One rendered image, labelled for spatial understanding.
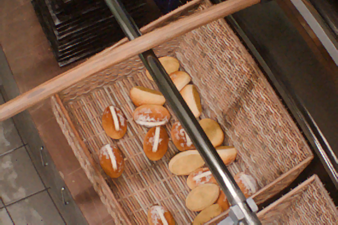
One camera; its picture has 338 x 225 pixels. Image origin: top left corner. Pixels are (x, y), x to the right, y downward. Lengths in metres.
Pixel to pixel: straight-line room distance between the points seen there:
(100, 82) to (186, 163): 0.34
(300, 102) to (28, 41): 0.90
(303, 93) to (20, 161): 1.28
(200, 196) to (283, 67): 0.42
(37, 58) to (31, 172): 0.60
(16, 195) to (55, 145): 0.62
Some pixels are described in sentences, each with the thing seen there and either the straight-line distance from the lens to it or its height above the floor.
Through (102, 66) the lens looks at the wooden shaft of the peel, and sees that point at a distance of 1.34.
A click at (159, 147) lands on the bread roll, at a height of 0.64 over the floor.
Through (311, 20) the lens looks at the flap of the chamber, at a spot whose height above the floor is 1.40.
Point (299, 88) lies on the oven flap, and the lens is 1.64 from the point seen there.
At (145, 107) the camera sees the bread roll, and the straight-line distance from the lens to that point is 1.92.
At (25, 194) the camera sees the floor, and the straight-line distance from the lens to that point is 2.51.
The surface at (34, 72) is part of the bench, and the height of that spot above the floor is 0.58.
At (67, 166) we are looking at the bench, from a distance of 1.92.
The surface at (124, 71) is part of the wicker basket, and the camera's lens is 2.00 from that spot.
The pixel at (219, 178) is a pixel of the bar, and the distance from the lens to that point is 1.28.
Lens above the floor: 2.34
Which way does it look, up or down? 60 degrees down
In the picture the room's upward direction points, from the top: 11 degrees clockwise
